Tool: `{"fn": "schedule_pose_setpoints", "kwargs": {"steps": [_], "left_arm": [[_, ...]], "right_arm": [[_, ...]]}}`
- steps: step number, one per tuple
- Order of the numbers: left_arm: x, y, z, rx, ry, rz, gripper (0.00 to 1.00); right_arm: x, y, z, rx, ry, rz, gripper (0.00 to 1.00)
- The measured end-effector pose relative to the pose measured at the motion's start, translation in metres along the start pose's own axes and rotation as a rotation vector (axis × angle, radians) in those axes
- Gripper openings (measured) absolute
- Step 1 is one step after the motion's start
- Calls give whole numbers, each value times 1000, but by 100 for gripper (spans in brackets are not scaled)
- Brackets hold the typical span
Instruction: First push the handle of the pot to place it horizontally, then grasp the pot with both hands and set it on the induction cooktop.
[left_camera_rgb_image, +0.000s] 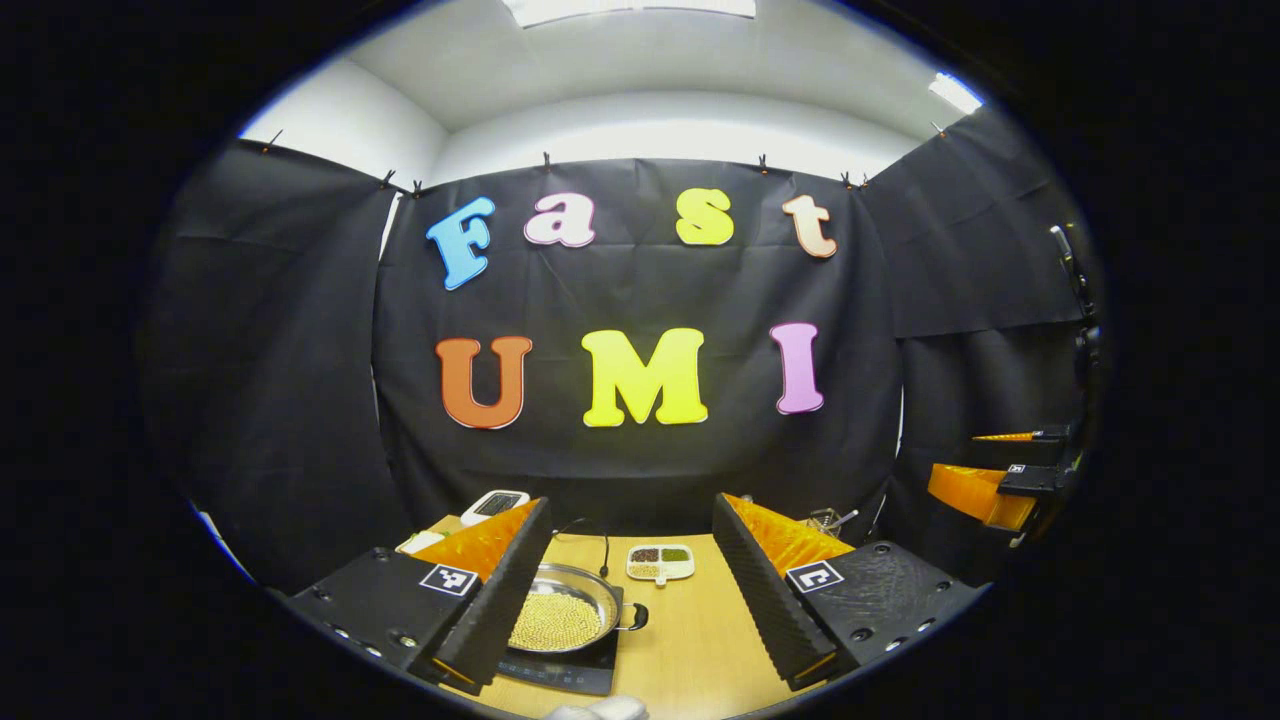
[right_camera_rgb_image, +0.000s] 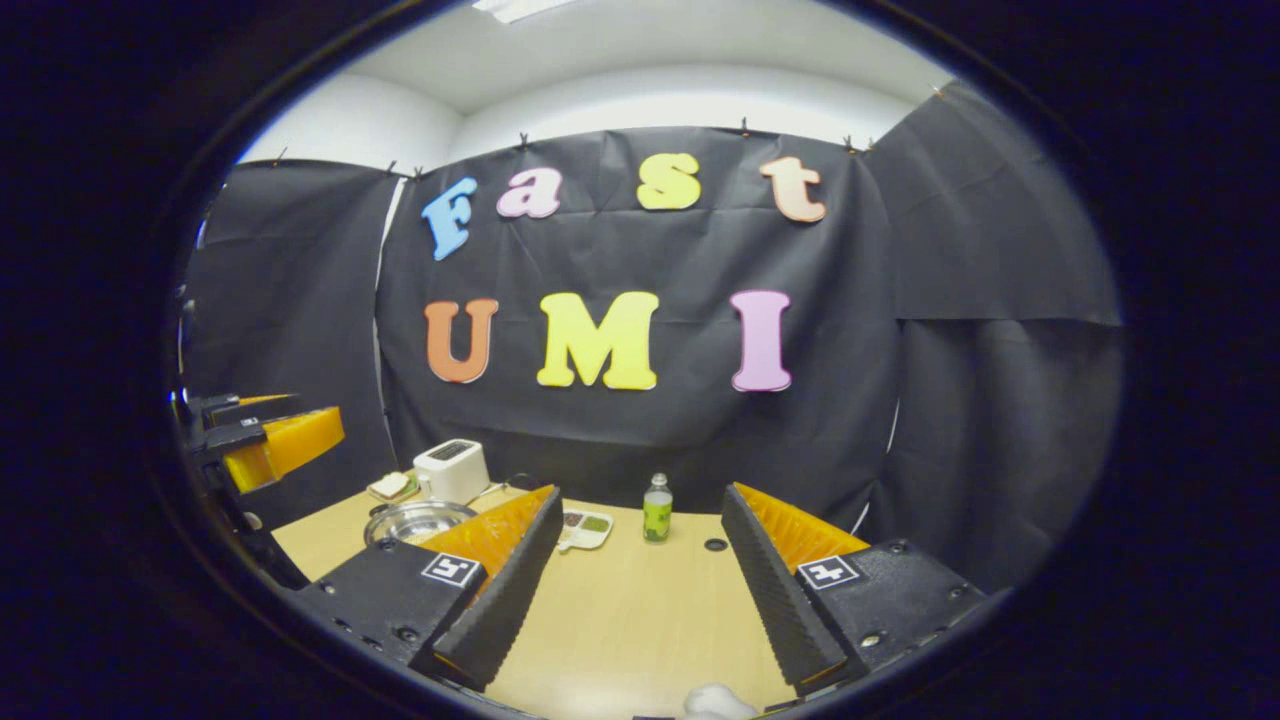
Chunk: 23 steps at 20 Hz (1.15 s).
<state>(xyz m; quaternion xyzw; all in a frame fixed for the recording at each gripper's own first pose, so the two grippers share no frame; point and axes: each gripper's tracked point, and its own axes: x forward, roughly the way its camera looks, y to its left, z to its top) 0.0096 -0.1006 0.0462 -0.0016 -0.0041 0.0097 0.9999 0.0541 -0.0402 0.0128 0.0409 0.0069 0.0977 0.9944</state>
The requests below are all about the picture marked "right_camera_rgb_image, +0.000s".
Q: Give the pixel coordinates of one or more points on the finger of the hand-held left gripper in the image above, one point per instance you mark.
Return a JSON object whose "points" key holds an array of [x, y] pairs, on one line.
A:
{"points": [[250, 412], [290, 440]]}

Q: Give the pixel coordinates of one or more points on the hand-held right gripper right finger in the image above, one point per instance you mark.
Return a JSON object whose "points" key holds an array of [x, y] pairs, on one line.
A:
{"points": [[775, 600]]}

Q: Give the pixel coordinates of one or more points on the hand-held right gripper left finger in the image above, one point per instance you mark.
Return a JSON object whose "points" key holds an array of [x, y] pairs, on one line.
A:
{"points": [[500, 610]]}

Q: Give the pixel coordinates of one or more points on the stainless steel pot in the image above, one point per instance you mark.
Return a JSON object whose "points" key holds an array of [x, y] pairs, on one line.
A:
{"points": [[415, 520]]}

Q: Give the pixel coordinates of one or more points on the sandwich on white plate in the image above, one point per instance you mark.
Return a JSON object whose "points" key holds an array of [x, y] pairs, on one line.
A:
{"points": [[390, 486]]}

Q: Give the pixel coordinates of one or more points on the white divided bean dish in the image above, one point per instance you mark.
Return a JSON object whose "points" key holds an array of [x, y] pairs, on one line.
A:
{"points": [[588, 528]]}

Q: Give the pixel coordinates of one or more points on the green label drink bottle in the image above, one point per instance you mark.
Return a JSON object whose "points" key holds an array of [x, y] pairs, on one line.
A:
{"points": [[657, 515]]}

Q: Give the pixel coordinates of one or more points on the white toaster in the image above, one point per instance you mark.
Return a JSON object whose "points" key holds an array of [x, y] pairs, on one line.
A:
{"points": [[450, 470]]}

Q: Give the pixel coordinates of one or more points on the ceiling light panel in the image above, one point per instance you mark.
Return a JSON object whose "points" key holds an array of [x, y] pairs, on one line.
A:
{"points": [[520, 8]]}

